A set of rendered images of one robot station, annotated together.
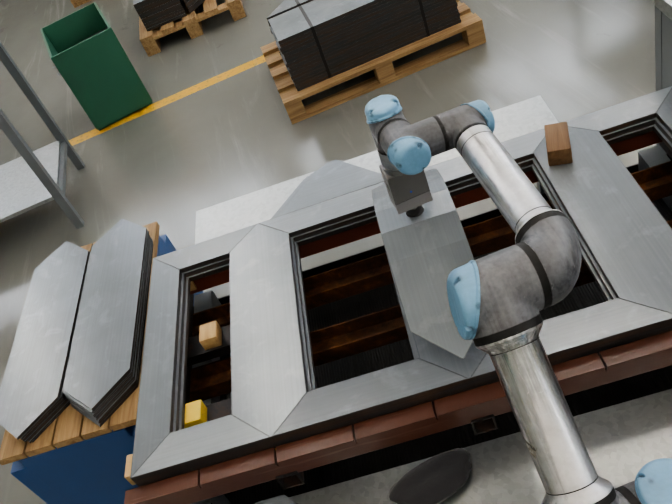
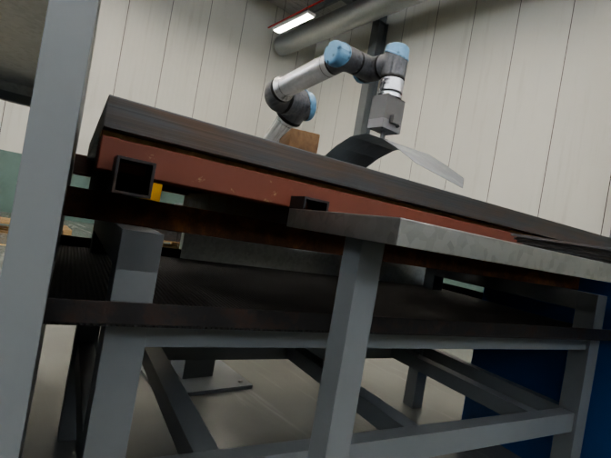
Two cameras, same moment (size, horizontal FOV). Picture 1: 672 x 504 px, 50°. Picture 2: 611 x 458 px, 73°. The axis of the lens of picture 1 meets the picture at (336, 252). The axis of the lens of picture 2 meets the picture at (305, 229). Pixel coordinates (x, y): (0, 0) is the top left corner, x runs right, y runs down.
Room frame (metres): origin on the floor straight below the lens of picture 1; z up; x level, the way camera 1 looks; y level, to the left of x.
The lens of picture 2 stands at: (2.16, -1.16, 0.72)
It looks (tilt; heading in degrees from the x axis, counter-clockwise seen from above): 0 degrees down; 141
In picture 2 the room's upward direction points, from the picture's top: 10 degrees clockwise
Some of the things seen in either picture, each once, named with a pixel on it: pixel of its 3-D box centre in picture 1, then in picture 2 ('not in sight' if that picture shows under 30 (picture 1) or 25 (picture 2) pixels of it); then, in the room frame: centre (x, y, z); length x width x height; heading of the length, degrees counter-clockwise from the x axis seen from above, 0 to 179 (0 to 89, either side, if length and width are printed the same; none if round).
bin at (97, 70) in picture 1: (93, 68); not in sight; (4.84, 1.00, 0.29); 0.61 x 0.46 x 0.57; 10
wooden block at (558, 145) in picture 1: (558, 143); (296, 147); (1.46, -0.66, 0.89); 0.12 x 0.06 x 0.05; 156
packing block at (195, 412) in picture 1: (194, 416); not in sight; (1.18, 0.48, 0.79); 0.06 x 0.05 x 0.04; 171
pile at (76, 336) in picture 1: (81, 319); not in sight; (1.67, 0.76, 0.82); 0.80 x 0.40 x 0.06; 171
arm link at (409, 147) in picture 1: (412, 144); (367, 68); (1.17, -0.23, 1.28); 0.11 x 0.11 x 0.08; 1
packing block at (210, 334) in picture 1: (210, 335); not in sight; (1.42, 0.40, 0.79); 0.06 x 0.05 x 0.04; 171
